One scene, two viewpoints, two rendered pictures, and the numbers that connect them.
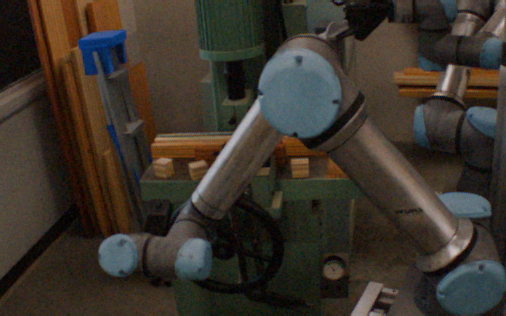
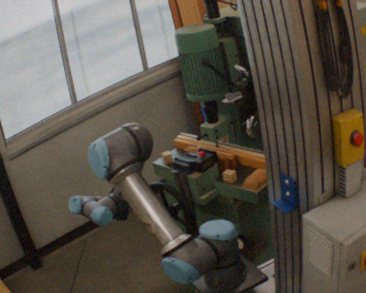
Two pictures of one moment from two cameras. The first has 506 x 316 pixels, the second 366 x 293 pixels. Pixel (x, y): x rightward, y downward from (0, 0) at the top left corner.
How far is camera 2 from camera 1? 136 cm
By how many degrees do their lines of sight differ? 36
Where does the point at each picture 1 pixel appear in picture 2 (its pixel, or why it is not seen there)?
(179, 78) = not seen: hidden behind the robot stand
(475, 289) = (174, 271)
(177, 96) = not seen: hidden behind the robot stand
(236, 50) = (198, 96)
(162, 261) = (87, 212)
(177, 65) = not seen: hidden behind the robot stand
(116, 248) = (72, 201)
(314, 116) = (100, 171)
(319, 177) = (236, 185)
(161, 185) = (162, 168)
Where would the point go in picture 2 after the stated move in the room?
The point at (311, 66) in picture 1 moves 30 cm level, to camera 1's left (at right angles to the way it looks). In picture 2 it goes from (96, 150) to (40, 140)
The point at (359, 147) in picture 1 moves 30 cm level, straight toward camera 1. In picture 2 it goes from (123, 188) to (50, 231)
